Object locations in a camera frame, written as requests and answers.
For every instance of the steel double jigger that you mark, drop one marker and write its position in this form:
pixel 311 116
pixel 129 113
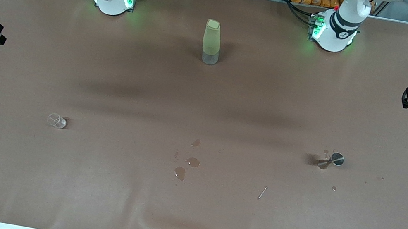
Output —
pixel 336 159

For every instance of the clear glass measuring cup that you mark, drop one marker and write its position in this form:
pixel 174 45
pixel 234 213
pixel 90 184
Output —
pixel 56 121

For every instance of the liquid puddle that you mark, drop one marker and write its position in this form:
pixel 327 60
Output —
pixel 192 162
pixel 179 173
pixel 325 154
pixel 196 143

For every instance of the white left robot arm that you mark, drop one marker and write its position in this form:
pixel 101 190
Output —
pixel 335 37

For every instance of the small pale stick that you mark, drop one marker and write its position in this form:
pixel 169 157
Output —
pixel 262 193

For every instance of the green frosted bottle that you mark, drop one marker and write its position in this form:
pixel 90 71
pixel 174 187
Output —
pixel 212 40

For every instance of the brown table mat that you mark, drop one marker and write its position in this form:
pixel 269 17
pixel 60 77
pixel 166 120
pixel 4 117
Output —
pixel 206 102

